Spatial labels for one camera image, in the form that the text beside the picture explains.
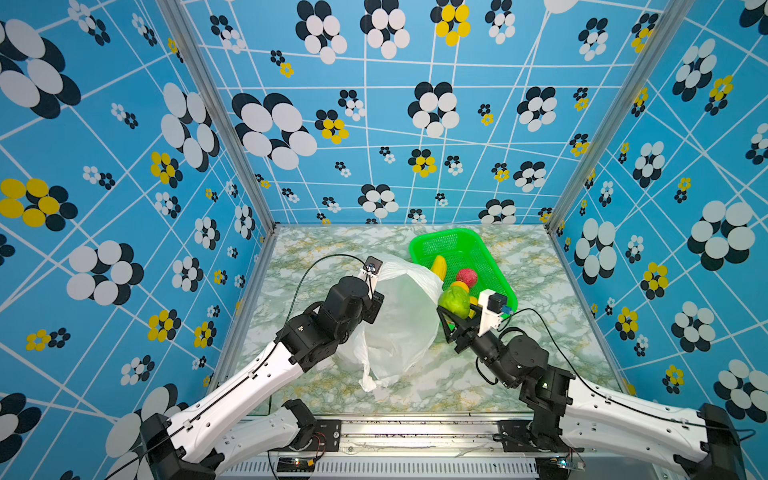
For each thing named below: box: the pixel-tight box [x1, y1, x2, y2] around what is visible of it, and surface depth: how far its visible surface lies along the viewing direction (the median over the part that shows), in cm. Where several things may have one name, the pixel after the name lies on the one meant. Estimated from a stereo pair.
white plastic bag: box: [335, 258, 443, 391], surface depth 75 cm
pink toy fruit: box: [456, 268, 478, 288], surface depth 100 cm
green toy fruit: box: [438, 286, 471, 319], surface depth 63 cm
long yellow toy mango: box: [431, 255, 447, 282], surface depth 104 cm
